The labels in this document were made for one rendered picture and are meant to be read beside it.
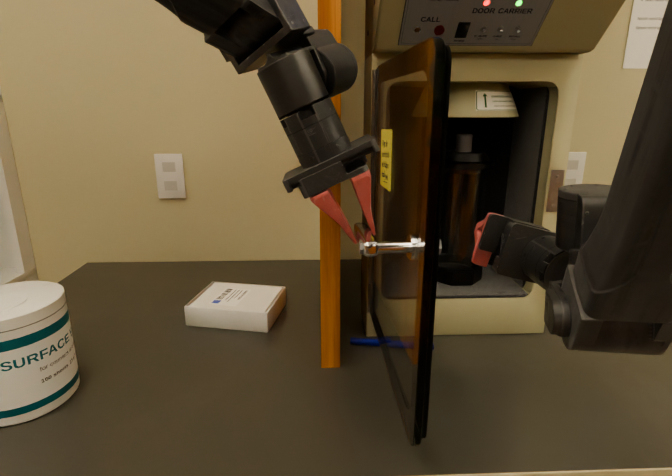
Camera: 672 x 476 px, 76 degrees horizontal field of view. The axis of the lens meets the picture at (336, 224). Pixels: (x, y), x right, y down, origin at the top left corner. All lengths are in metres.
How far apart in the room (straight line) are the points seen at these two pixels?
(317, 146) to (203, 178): 0.76
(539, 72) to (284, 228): 0.71
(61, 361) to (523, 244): 0.62
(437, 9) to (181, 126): 0.73
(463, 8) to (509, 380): 0.53
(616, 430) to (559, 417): 0.06
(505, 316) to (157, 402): 0.58
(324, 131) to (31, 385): 0.50
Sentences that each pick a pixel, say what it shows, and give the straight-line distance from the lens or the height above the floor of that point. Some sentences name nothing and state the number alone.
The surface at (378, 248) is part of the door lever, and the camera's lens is 0.42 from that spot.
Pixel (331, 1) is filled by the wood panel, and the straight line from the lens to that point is 0.60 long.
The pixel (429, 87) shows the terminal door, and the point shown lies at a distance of 0.38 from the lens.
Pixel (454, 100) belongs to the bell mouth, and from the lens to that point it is 0.75.
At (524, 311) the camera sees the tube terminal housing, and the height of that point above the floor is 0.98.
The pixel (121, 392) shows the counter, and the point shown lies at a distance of 0.73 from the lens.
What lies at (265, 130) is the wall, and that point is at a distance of 1.12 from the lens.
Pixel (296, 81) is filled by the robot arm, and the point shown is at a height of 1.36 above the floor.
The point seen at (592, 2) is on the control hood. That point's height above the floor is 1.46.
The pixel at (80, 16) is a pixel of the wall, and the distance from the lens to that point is 1.26.
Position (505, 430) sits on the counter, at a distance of 0.64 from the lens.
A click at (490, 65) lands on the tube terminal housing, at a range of 0.73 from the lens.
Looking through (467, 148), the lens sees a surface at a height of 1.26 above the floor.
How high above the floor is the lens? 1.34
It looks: 15 degrees down
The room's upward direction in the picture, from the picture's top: straight up
